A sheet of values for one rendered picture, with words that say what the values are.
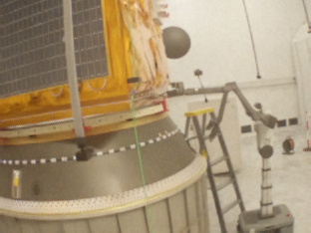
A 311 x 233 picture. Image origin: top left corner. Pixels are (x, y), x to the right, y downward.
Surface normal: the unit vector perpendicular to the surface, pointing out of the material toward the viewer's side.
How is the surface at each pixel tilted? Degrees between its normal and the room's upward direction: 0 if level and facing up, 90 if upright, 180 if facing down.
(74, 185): 62
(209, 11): 90
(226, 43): 90
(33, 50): 90
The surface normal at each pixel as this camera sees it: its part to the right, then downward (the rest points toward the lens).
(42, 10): -0.15, 0.10
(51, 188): -0.04, -0.40
